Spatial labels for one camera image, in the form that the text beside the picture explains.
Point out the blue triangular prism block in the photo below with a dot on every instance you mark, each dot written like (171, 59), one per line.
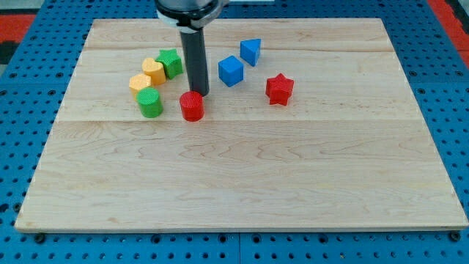
(250, 51)

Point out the red cylinder block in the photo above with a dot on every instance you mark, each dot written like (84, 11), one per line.
(192, 106)

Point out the blue cube block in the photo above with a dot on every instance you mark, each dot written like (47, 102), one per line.
(231, 71)

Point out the light wooden board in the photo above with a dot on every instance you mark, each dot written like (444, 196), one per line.
(350, 152)

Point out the green cylinder block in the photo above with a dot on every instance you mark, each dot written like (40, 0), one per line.
(149, 102)

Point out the red star block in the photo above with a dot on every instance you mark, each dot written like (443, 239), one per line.
(279, 89)

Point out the yellow hexagon block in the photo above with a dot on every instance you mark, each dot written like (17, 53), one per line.
(139, 82)

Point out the yellow heart block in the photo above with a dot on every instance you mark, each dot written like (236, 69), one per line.
(155, 70)

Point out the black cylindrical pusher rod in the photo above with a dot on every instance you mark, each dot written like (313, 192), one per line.
(196, 61)

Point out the green star block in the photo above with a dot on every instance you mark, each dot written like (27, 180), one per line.
(171, 62)

